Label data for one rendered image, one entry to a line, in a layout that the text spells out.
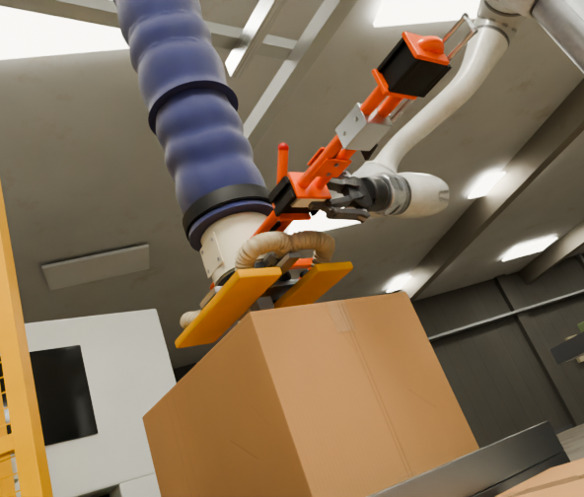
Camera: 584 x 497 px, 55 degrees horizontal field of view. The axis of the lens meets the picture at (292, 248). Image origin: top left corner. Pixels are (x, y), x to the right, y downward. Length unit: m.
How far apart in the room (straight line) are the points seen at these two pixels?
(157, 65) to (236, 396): 0.86
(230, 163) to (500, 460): 0.82
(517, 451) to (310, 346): 0.42
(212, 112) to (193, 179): 0.19
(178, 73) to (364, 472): 1.01
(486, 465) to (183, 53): 1.14
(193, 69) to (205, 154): 0.25
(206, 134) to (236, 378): 0.59
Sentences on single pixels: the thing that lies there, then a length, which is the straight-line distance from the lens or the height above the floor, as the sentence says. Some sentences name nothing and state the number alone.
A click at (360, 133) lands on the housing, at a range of 0.97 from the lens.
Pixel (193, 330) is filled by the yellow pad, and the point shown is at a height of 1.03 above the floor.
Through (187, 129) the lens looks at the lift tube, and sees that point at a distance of 1.40.
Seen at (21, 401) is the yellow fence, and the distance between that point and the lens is 1.56.
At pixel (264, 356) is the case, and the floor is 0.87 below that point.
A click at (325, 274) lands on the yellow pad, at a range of 1.20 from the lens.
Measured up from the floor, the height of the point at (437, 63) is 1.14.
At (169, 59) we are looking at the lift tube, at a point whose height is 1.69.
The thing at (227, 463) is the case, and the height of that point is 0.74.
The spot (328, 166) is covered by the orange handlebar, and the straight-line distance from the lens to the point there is 1.05.
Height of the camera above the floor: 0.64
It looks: 23 degrees up
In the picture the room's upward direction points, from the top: 21 degrees counter-clockwise
